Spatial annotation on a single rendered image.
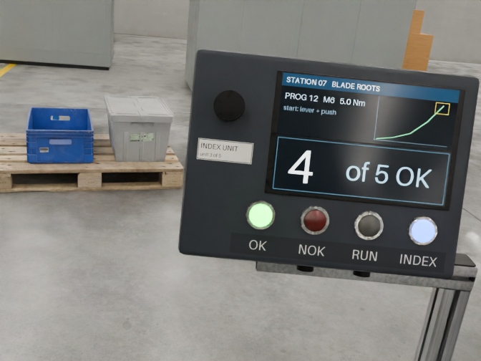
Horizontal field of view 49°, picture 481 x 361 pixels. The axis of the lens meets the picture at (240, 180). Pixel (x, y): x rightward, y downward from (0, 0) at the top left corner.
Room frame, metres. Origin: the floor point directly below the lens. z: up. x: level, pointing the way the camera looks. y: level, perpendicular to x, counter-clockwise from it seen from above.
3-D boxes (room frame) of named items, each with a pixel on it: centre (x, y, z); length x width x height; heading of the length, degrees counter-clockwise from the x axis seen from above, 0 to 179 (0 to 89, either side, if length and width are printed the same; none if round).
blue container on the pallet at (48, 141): (3.43, 1.24, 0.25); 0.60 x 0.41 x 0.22; 20
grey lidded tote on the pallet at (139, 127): (3.60, 0.76, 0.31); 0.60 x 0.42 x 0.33; 20
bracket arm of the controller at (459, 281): (0.52, -0.14, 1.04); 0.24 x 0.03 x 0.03; 91
